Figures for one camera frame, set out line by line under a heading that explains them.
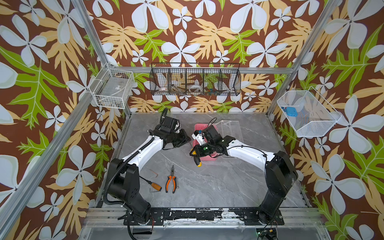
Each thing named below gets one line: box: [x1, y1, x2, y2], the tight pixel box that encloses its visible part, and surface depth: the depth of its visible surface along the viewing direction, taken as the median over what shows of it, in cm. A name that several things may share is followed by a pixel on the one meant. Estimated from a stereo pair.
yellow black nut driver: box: [192, 150, 203, 167], surface depth 82 cm
